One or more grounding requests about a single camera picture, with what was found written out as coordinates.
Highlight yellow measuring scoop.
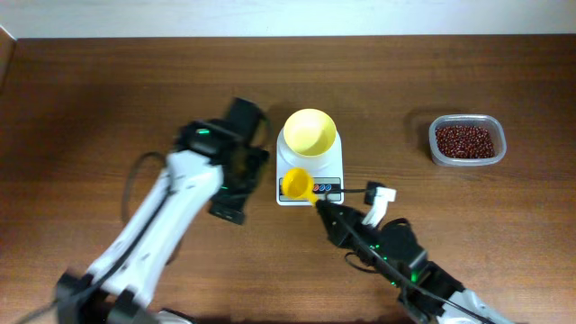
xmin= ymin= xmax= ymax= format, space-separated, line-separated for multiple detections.
xmin=282 ymin=167 xmax=319 ymax=205

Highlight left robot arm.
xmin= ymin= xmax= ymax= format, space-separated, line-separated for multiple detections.
xmin=55 ymin=98 xmax=271 ymax=323

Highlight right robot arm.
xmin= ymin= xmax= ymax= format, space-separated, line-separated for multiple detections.
xmin=315 ymin=200 xmax=510 ymax=324

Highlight white digital kitchen scale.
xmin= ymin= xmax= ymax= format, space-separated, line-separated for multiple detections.
xmin=275 ymin=130 xmax=344 ymax=206

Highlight yellow plastic bowl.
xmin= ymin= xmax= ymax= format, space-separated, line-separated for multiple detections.
xmin=283 ymin=109 xmax=338 ymax=157

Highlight clear plastic container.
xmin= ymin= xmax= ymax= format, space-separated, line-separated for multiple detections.
xmin=428 ymin=114 xmax=508 ymax=167

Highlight red beans in container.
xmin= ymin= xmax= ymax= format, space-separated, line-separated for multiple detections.
xmin=435 ymin=125 xmax=496 ymax=159

